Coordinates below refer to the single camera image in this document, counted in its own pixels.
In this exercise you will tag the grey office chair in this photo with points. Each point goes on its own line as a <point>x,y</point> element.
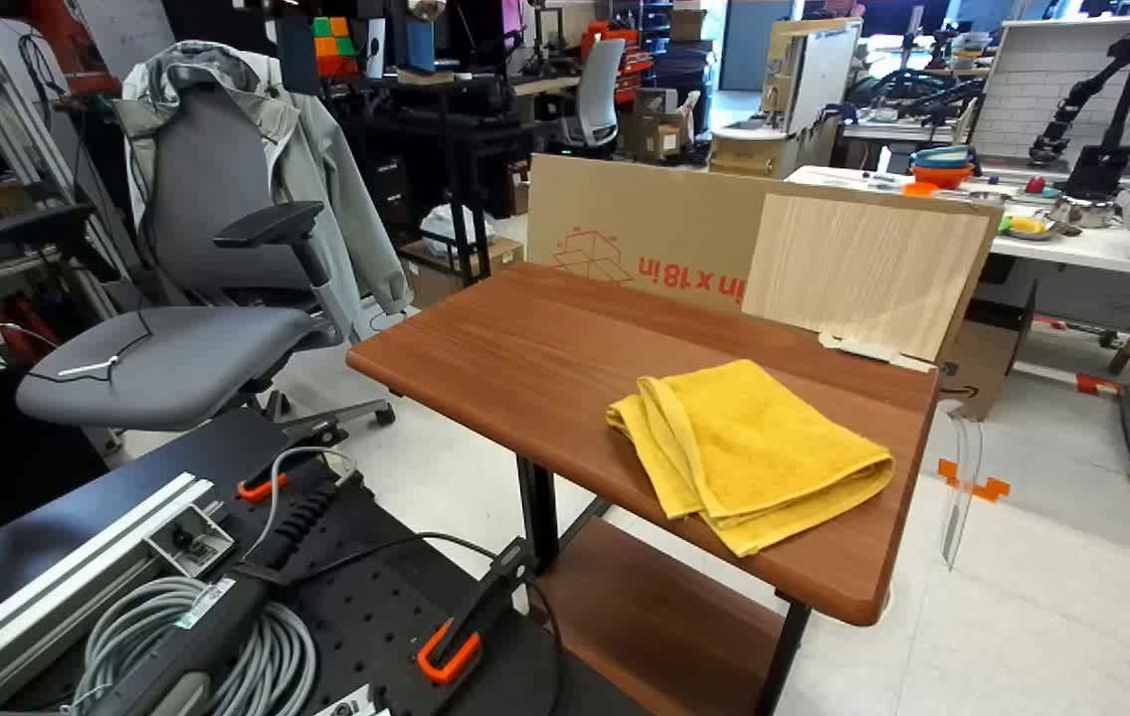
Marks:
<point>179,360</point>

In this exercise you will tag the black perforated base board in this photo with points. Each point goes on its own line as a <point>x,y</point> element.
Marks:
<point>366,599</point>

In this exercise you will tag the small orange clamp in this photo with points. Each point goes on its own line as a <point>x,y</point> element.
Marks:
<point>261,489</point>

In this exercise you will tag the brown wooden lower shelf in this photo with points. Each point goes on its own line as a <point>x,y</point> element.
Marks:
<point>658,621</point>

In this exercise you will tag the aluminium profile rail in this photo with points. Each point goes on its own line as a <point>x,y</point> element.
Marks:
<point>62,572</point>

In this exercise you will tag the cardboard box with red print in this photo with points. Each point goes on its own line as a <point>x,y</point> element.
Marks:
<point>646,222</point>

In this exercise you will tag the clear acrylic stand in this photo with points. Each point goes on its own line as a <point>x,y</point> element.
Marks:
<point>959,505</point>

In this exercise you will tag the light wood panel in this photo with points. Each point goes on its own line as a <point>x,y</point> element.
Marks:
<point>866,272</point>

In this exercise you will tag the black desk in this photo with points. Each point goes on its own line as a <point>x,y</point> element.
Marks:
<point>486,132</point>

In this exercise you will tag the black articulated stand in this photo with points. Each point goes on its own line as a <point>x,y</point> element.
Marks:
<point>1101,164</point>

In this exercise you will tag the colourful cube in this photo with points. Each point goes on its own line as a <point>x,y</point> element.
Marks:
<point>337,44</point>

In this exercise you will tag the white pegboard panel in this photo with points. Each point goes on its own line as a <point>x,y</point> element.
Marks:
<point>1028,93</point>

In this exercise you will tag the grey jacket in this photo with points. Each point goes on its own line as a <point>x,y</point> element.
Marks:
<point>326,172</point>

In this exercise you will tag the black orange bar clamp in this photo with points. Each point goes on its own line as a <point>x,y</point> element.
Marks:
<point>451,649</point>

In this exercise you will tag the white desk with grey legs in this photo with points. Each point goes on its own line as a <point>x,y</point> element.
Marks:
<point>1082,250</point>

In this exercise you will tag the upright cardboard carton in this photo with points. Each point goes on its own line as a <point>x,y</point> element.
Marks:
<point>810,72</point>

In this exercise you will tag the yellow terry towel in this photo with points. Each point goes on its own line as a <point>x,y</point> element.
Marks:
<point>748,451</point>

